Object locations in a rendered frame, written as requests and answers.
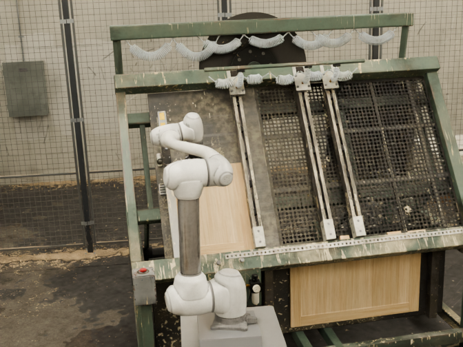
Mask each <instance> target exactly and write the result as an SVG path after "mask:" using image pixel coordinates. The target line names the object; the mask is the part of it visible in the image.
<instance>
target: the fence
mask: <svg viewBox="0 0 463 347"><path fill-rule="evenodd" d="M159 113H164V116H165V120H160V116H159ZM157 115H158V126H161V123H165V124H167V120H166V113H165V111H162V112H158V113H157ZM166 193H167V206H168V213H169V225H170V231H171V238H172V249H173V256H174V258H175V257H180V255H179V234H178V214H177V208H176V197H175V195H174V192H173V190H169V189H168V188H167V187H166Z"/></svg>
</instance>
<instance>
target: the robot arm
mask: <svg viewBox="0 0 463 347"><path fill-rule="evenodd" d="M150 139H151V143H152V144H153V145H155V146H158V147H166V148H171V149H174V150H176V151H181V152H183V153H186V154H189V156H186V157H185V160H178V161H176V162H173V163H171V164H169V165H168V166H166V167H165V168H164V171H163V182H164V185H165V186H166V187H167V188H168V189H169V190H173V192H174V195H175V197H176V198H177V199H178V234H179V255H180V271H179V272H178V274H177V275H176V276H175V278H174V283H173V285H171V286H169V287H168V288H167V290H166V292H165V303H166V306H167V309H168V311H169V312H171V313H173V314H175V315H180V316H195V315H204V314H207V313H215V318H214V322H213V324H212V325H211V326H210V329H211V330H240V331H248V327H247V325H248V324H253V323H257V317H254V316H250V314H249V313H246V307H247V291H246V286H245V282H244V279H243V278H242V276H241V274H240V273H239V272H238V271H237V270H236V269H222V270H220V271H218V272H217V273H216V274H215V276H214V278H213V279H211V280H209V281H207V279H206V276H205V274H204V273H203V272H202V271H201V266H200V211H199V198H200V196H201V194H202V191H203V187H213V186H219V187H226V186H228V185H230V184H231V183H232V180H233V169H232V166H231V164H230V163H229V161H228V160H227V159H226V158H225V157H224V156H222V155H221V154H219V153H218V152H217V151H215V150H214V149H212V148H210V147H207V146H204V145H203V123H202V120H201V118H200V116H199V115H198V114H197V113H194V112H190V113H188V114H186V115H185V117H184V119H183V121H182V122H180V123H172V124H168V125H162V126H159V127H156V128H155V129H153V130H152V131H151V132H150ZM183 141H186V142H183ZM190 158H191V159H190ZM202 158H203V159H202Z"/></svg>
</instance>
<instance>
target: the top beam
mask: <svg viewBox="0 0 463 347"><path fill-rule="evenodd" d="M338 67H339V69H340V71H341V72H346V71H347V70H348V71H350V72H351V73H352V72H353V71H354V70H355V69H356V68H357V70H356V71H355V72H354V73H353V74H352V76H353V78H351V80H350V79H349V80H350V81H352V80H364V79H375V78H396V77H408V76H424V75H425V73H427V72H437V71H438V70H439V69H440V64H439V61H438V58H437V56H421V57H409V58H397V59H374V60H365V62H364V63H347V64H340V66H338ZM308 71H312V72H317V71H320V66H319V65H312V68H309V70H308ZM267 73H269V74H268V75H266V74H267ZM270 73H272V74H273V75H274V76H275V77H278V75H283V76H286V75H288V74H290V75H292V76H294V75H293V71H292V67H277V68H265V69H253V70H245V72H242V74H243V75H244V77H246V78H247V77H248V76H249V75H250V74H251V75H256V74H260V75H261V76H262V77H263V76H264V75H266V76H265V77H264V78H263V79H262V80H263V81H262V82H261V83H259V84H255V85H254V84H248V83H247V79H245V78H244V80H243V83H244V87H255V86H267V85H278V84H276V78H275V77H274V76H272V75H271V74H270ZM209 76H210V77H211V78H212V79H214V80H215V81H216V80H217V79H227V71H218V72H204V70H185V71H173V72H150V73H138V74H115V75H114V88H115V94H116V92H123V91H124V92H126V94H148V93H159V92H180V91H191V90H212V89H218V87H216V85H215V82H214V81H213V80H211V79H210V78H209Z"/></svg>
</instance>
